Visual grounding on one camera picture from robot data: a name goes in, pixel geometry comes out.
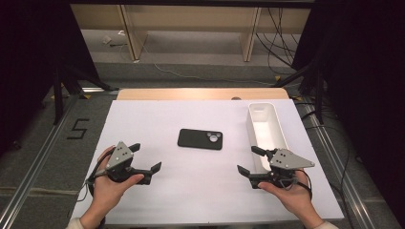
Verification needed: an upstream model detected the hand-held gripper cable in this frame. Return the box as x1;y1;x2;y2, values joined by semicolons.
280;169;314;200
75;151;113;229

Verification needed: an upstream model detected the white plastic bin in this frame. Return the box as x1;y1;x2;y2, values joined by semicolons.
245;102;289;175

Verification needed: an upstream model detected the white floor cable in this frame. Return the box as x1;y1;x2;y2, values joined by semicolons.
139;31;275;88

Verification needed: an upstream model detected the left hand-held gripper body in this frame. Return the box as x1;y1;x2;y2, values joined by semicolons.
105;141;143;184

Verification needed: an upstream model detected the light wooden shelf unit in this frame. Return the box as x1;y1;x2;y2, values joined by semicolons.
70;3;311;63

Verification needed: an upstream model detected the white table sheet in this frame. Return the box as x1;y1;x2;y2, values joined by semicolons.
69;98;345;227

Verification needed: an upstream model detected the aluminium floor rail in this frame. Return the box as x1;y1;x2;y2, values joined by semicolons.
0;94;81;229
300;100;378;229

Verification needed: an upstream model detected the right hand-held gripper cable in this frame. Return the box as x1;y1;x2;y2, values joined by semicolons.
280;169;314;200

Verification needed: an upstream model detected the bundle of black cables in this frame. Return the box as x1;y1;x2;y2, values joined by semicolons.
254;8;308;76

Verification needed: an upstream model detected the person's right hand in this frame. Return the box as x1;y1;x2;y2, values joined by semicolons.
257;169;320;222

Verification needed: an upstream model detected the black curtain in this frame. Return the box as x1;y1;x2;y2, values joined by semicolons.
0;0;100;160
290;0;405;229

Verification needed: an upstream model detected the left hand-held gripper cable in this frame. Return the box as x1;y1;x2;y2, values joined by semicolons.
75;151;113;229

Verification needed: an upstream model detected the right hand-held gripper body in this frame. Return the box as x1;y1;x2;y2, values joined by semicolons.
266;148;316;189

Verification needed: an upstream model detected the black metal stand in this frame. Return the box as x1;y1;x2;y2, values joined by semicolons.
271;61;326;125
52;65;120;126

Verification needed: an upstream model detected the person's left hand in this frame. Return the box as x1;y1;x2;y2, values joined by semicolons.
92;145;145;211

